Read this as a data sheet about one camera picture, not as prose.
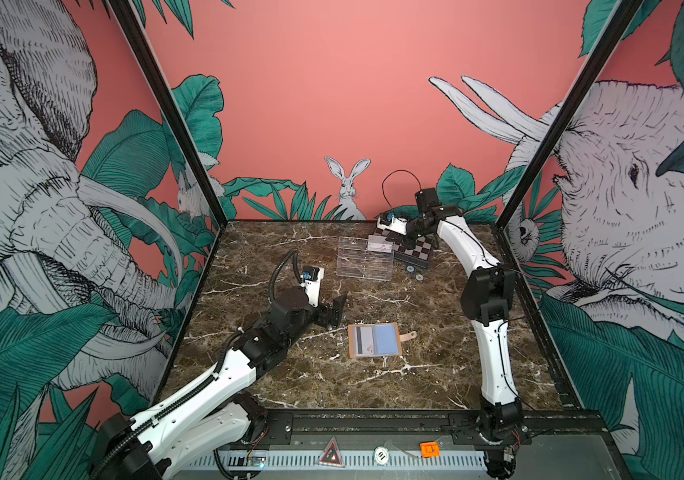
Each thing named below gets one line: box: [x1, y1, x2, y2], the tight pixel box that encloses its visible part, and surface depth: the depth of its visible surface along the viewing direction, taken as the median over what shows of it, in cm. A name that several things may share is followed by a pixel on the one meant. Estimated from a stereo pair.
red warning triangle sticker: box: [319, 436, 345, 468], surface depth 71 cm
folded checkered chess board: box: [367, 227, 433, 268], surface depth 109 cm
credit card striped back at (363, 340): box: [354, 326, 374, 355], surface depth 90 cm
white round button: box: [374, 446, 389, 465], surface depth 71 cm
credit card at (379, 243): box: [367, 235, 393, 253], surface depth 104 cm
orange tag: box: [420, 441, 441, 458], surface depth 71 cm
